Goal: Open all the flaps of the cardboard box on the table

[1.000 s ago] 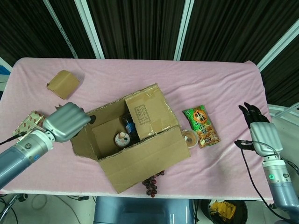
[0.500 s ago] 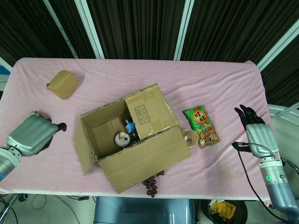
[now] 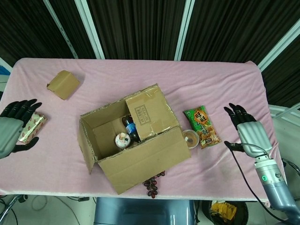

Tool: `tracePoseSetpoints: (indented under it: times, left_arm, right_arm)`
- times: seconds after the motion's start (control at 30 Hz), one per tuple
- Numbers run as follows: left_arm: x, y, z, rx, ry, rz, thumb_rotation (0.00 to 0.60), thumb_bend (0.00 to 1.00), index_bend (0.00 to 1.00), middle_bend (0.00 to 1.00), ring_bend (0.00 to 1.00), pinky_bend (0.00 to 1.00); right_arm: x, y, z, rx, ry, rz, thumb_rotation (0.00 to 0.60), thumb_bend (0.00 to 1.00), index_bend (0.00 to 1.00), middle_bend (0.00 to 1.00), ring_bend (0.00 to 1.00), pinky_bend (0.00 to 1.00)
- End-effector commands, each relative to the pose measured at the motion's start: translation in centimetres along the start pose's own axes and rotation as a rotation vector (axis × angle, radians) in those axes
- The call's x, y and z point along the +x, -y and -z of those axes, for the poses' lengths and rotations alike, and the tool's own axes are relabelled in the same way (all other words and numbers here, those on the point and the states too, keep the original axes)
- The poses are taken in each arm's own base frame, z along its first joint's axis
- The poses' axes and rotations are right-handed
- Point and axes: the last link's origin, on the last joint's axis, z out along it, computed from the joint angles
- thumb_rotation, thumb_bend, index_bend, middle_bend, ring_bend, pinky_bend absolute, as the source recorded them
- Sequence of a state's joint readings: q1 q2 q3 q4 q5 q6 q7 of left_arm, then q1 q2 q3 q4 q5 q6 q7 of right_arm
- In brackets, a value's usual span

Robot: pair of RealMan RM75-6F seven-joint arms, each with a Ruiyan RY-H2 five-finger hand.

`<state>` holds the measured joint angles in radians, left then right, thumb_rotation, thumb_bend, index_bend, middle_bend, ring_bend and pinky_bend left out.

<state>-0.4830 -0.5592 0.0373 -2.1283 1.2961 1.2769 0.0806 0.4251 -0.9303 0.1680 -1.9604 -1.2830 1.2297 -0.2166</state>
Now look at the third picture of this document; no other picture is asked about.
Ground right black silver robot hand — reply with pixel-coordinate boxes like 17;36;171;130
224;102;274;162

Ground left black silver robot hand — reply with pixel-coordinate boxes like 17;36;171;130
0;98;43;160

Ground large brown cardboard box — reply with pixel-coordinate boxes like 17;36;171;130
79;83;192;195

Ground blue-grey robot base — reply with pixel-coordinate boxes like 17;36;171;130
93;197;195;225

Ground gold foil wrapped packet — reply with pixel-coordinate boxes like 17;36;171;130
18;112;48;144

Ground green orange snack bag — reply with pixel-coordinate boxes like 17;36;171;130
183;105;222;150

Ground clear jar of rubber bands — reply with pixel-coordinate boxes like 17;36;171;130
182;129;200;150

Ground small folded cardboard piece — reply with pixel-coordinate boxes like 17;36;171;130
46;70;81;101

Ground pink tablecloth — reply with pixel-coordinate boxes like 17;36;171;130
0;58;279;202

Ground chrome stand leg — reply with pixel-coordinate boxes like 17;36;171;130
0;194;29;225

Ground black trash bin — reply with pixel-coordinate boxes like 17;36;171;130
202;201;249;225

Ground dark red grape bunch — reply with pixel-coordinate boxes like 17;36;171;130
142;170;166;199

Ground white pink dessert cup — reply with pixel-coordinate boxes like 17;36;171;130
114;132;131;149

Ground dark cola bottle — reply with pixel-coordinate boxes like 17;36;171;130
121;115;141;143

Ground black right hand cable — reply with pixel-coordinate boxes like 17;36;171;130
231;142;272;209

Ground white partition frame post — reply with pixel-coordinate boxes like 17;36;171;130
75;0;105;60
43;0;78;59
174;0;195;61
256;22;300;69

